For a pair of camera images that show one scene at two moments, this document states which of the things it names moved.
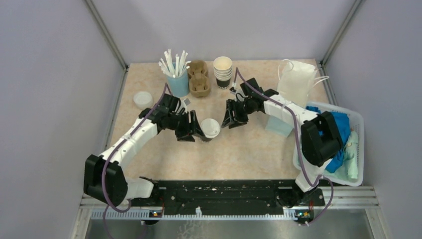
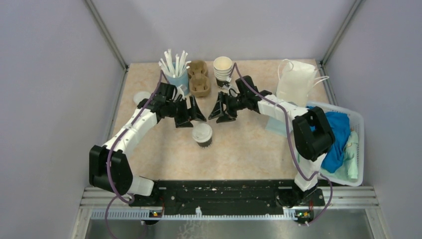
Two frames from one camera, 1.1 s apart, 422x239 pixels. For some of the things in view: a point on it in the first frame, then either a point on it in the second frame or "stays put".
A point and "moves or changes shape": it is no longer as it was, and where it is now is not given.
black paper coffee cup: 203,138 moves or changes shape
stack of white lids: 143,99 stays put
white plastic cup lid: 210,128 moves or changes shape
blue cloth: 343,123 stays put
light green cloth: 349,169 stays put
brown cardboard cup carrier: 199,82 stays put
